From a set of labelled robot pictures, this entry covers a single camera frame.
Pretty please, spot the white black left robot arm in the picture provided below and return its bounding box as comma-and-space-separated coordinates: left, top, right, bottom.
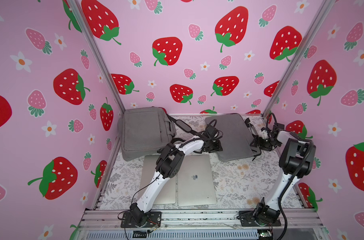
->
129, 116, 223, 227

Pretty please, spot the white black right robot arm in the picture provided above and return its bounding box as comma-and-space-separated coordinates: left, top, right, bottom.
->
253, 112, 316, 240

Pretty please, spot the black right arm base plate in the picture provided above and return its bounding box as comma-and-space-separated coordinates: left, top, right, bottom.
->
236, 210, 281, 227

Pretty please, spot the silver laptop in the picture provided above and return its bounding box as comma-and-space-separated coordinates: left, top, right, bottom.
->
139, 154, 178, 206
178, 155, 216, 207

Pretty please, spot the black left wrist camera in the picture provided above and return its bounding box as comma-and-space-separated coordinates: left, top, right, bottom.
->
204, 125, 219, 139

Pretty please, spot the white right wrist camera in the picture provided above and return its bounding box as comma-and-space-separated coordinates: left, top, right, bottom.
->
259, 128, 269, 139

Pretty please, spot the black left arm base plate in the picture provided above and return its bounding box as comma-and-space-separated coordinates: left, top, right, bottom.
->
121, 212, 162, 228

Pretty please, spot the dark grey laptop sleeve with handle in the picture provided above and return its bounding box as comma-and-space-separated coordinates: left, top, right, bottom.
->
205, 114, 261, 163

